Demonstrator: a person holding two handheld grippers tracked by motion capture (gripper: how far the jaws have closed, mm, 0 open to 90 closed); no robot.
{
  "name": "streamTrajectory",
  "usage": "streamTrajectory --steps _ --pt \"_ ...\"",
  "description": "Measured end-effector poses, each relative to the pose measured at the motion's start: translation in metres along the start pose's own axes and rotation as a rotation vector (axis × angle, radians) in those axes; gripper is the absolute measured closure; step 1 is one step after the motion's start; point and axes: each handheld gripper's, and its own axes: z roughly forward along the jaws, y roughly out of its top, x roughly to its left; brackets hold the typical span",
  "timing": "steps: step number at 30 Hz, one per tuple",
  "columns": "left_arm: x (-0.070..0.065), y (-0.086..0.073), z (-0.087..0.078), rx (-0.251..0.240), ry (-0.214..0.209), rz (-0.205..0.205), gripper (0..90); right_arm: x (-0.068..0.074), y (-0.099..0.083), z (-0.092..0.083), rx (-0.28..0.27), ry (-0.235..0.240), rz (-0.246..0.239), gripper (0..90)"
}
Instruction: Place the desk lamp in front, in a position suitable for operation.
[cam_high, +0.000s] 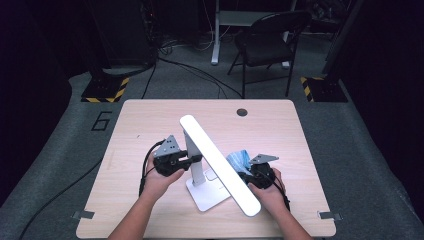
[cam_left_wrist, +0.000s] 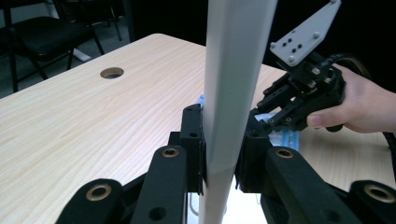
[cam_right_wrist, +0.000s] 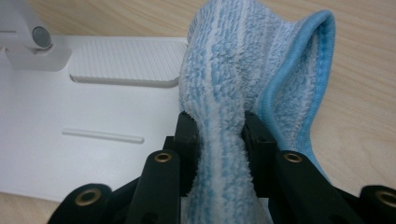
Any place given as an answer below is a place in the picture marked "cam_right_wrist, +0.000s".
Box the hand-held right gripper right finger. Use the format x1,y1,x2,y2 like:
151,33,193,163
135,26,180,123
241,109,366,224

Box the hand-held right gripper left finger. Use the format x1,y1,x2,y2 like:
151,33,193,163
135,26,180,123
125,110,201,224

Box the blue striped cloth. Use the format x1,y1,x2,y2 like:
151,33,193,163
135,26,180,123
177,0,337,224

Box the white desk lamp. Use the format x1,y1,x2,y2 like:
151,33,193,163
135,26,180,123
0,0,190,203

